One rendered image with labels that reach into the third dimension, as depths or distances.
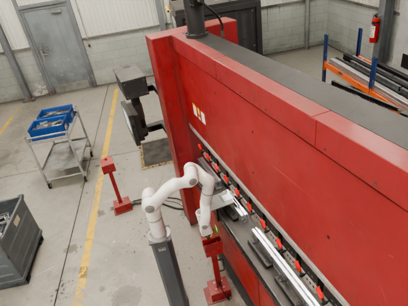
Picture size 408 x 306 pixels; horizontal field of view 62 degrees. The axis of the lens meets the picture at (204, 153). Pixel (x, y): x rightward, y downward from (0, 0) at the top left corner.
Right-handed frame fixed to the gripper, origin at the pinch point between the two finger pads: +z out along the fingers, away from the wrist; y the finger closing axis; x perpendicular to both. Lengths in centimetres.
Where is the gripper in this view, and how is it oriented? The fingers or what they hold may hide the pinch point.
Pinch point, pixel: (208, 237)
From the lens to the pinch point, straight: 297.6
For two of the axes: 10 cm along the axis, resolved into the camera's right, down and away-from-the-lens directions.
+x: 2.4, 4.9, -8.4
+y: -9.5, 3.1, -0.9
